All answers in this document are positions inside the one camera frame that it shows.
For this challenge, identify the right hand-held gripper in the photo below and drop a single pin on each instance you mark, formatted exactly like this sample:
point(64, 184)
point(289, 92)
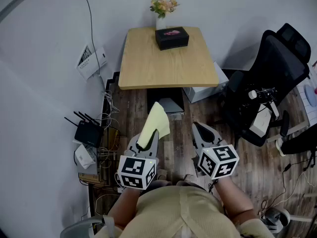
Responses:
point(218, 162)

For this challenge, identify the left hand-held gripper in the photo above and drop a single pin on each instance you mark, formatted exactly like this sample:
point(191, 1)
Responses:
point(133, 170)

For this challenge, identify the yellow cloth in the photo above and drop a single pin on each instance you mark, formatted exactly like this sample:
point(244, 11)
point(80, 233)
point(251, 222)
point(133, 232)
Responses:
point(156, 120)

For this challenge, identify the black tissue box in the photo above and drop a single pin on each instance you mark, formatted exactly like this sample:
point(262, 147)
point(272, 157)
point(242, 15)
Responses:
point(173, 42)

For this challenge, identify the person's right forearm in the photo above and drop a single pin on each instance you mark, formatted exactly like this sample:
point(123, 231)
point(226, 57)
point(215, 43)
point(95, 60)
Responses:
point(232, 199)

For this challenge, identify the person's left forearm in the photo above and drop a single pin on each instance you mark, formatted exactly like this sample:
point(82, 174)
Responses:
point(123, 207)

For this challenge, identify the black table base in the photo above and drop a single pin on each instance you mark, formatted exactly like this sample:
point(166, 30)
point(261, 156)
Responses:
point(154, 98)

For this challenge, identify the black router with antennas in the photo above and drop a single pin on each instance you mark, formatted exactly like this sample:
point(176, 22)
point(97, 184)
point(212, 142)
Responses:
point(88, 133)

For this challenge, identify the white and black device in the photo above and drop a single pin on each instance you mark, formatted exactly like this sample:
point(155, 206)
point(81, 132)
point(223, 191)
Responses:
point(262, 118)

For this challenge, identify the white network device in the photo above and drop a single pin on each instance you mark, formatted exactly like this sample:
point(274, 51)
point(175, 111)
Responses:
point(84, 156)

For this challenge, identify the person's yellow shirt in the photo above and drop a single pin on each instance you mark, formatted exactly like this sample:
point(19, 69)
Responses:
point(178, 214)

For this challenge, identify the grey chair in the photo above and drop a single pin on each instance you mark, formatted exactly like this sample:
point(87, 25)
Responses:
point(79, 227)

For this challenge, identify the grey swivel chair base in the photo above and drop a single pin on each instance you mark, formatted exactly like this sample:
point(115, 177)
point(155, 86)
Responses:
point(280, 217)

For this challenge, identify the black office chair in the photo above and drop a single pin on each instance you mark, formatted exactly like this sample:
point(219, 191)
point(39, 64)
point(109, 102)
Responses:
point(280, 58)

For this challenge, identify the white side table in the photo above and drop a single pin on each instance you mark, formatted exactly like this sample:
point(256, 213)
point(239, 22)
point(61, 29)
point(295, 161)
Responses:
point(309, 103)

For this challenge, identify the pink tissue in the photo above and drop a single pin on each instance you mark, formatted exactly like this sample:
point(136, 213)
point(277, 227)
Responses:
point(173, 32)

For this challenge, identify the white vase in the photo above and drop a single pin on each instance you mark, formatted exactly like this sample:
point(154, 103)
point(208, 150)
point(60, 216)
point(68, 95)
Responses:
point(161, 23)

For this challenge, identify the yellow flower bouquet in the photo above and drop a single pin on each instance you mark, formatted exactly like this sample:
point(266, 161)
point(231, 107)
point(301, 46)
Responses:
point(163, 5)

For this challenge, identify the white wall panel box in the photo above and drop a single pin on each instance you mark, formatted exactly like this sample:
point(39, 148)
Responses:
point(90, 63)

